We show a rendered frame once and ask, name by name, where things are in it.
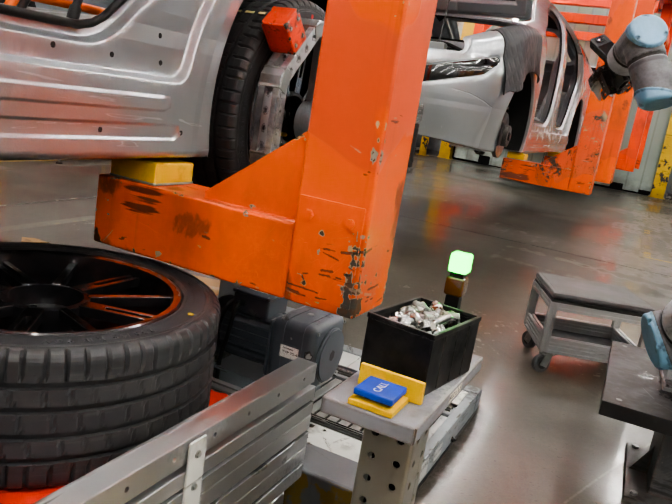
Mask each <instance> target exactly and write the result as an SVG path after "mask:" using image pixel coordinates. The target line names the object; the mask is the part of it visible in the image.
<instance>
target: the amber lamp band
mask: <svg viewBox="0 0 672 504"><path fill-rule="evenodd" d="M468 280H469V278H468V277H466V278H464V279H460V278H456V277H452V276H450V275H448V276H447V277H446V282H445V287H444V293H445V294H448V295H451V296H455V297H459V298H461V297H462V296H464V295H465V294H466V290H467V285H468Z"/></svg>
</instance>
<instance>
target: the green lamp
mask: <svg viewBox="0 0 672 504"><path fill-rule="evenodd" d="M472 261H473V255H472V254H469V253H465V252H461V251H455V252H453V253H452V254H451V257H450V262H449V267H448V270H449V271H451V272H455V273H459V274H463V275H465V274H467V273H469V272H470V271H471V266H472Z"/></svg>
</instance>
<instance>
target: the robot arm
mask: <svg viewBox="0 0 672 504"><path fill-rule="evenodd" d="M667 37H668V27H667V25H666V23H665V22H664V21H663V20H662V19H661V18H660V17H658V16H655V15H652V14H644V15H640V16H638V17H636V18H635V19H633V21H632V22H630V23H629V24H628V25H627V27H626V29H625V31H624V32H623V33H622V35H621V36H620V38H619V39H618V40H617V42H616V43H615V44H614V43H613V42H612V41H611V40H610V39H609V38H608V37H607V36H606V35H605V34H602V35H600V36H597V37H595V38H592V39H590V48H591V49H592V50H593V51H594V52H595V53H596V54H597V55H598V56H599V57H600V58H601V59H602V60H603V61H604V62H605V63H604V65H602V66H600V67H598V68H597V69H596V70H595V71H594V73H592V75H591V76H590V77H589V78H588V83H589V86H590V89H591V91H592V92H594V94H595V95H596V97H597V99H598V100H599V101H601V95H602V98H603V100H605V99H606V98H607V96H608V95H609V96H610V97H613V95H614V94H616V93H617V95H619V94H622V93H624V92H625V91H626V93H627V92H628V91H629V90H630V89H631V88H632V87H633V91H634V97H635V99H636V101H637V105H638V107H639V108H640V109H642V110H645V111H657V110H661V109H666V108H669V107H671V106H672V62H669V60H668V56H667V52H666V49H665V45H664V42H665V41H666V40H667ZM628 82H630V84H629V83H628ZM630 86H631V87H630ZM628 87H630V88H629V89H628ZM601 89H602V92H601ZM605 93H606V94H607V95H606V96H605V95H604V94H605ZM641 331H642V336H643V341H644V344H645V347H646V350H647V353H648V356H649V358H650V360H651V362H652V363H653V365H654V366H655V367H656V368H657V369H659V370H669V369H670V370H672V300H671V301H670V302H669V303H668V304H667V305H666V307H665V308H664V309H663V310H657V311H650V312H648V313H644V314H643V315H642V318H641Z"/></svg>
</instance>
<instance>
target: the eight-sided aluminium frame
mask: <svg viewBox="0 0 672 504"><path fill-rule="evenodd" d="M301 21H302V24H303V28H304V31H305V35H306V40H305V41H304V42H303V44H302V45H301V47H300V48H299V50H298V51H297V52H296V54H295V55H291V54H284V53H277V52H275V54H274V55H273V56H272V58H271V59H270V61H269V62H268V63H267V65H264V68H263V70H262V72H261V74H260V79H259V82H258V85H259V89H258V97H257V105H256V112H255V120H254V128H253V135H252V143H251V149H250V150H249V154H250V159H249V162H250V164H252V163H254V162H256V161H257V160H259V159H261V158H262V157H264V156H266V155H267V154H269V153H271V152H273V151H274V150H276V149H278V148H279V144H280V137H281V130H282V123H283V115H284V108H285V101H286V94H287V87H288V85H289V82H290V80H291V79H292V77H293V76H294V74H295V73H296V71H297V70H298V68H299V67H300V66H301V64H302V63H303V61H304V60H305V58H306V57H307V55H308V54H309V53H310V51H311V50H312V48H313V47H314V45H315V44H316V42H317V41H318V39H319V38H322V33H323V26H324V21H321V20H314V19H306V18H301Z"/></svg>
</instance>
